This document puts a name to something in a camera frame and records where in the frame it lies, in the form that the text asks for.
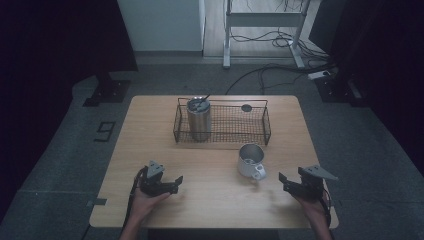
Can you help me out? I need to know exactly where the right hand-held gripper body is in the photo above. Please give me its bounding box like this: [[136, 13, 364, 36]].
[[294, 164, 339, 202]]

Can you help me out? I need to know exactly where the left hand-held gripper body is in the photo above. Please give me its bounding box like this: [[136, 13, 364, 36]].
[[135, 160, 172, 198]]

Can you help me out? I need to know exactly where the steel tumbler with lid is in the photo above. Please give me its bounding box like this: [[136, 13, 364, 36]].
[[185, 93, 213, 143]]

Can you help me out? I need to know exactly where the black wire mesh basket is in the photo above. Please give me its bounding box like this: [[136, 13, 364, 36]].
[[172, 97, 272, 147]]

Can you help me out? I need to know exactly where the person's left hand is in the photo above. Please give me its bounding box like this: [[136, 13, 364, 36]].
[[130, 189, 172, 224]]

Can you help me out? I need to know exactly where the person's right hand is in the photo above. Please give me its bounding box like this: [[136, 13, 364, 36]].
[[294, 190, 332, 225]]

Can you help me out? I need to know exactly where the white mug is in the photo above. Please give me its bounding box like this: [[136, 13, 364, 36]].
[[236, 142, 268, 182]]

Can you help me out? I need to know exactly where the grey tape strip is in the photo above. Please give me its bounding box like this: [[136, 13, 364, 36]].
[[86, 197, 108, 208]]

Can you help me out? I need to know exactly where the black stand base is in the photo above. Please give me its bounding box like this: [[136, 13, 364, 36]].
[[314, 73, 368, 108], [82, 71, 132, 108]]

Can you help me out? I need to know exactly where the white power strip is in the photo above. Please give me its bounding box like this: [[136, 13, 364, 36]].
[[306, 69, 333, 81]]

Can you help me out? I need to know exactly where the dark curtain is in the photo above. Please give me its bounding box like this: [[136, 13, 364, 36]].
[[0, 0, 139, 223], [307, 0, 424, 168]]

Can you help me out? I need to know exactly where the white cabinet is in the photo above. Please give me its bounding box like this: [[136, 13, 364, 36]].
[[116, 0, 206, 58]]

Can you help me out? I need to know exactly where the right hand-held gripper black cable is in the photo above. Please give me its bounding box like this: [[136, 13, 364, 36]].
[[319, 188, 334, 231]]

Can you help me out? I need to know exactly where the hand-held gripper black cable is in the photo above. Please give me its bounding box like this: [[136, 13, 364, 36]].
[[121, 166, 149, 234], [319, 188, 334, 231]]

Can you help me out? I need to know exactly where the left hand-held gripper black cable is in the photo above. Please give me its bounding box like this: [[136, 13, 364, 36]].
[[121, 166, 149, 234]]

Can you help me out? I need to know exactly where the tangle of black floor cables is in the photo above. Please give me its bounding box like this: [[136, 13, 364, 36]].
[[225, 28, 334, 96]]

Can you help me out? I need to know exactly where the white metal desk frame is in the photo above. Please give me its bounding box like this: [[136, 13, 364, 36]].
[[222, 0, 313, 70]]

